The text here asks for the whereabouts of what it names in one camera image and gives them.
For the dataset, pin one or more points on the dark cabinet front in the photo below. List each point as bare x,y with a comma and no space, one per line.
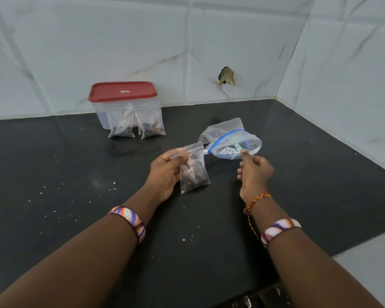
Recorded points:
266,299

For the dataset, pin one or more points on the person's left forearm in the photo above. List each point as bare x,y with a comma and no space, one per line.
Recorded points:
70,266

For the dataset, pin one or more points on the mint green measuring spoon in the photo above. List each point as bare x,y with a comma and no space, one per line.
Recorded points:
238,146

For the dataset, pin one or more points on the red-lidded clear plastic container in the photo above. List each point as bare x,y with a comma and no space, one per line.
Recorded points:
98,115

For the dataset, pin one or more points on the orange purple white bangle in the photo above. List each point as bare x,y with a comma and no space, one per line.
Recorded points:
277,229
131,221

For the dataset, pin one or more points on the large clear blue-zip bag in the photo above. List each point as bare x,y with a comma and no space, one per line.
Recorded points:
224,128

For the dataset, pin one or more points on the person's left hand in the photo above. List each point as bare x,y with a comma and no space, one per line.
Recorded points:
165,174

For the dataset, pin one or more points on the person's right forearm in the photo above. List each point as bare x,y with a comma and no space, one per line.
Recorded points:
314,272

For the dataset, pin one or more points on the person's right hand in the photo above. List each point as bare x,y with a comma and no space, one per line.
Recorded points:
256,177

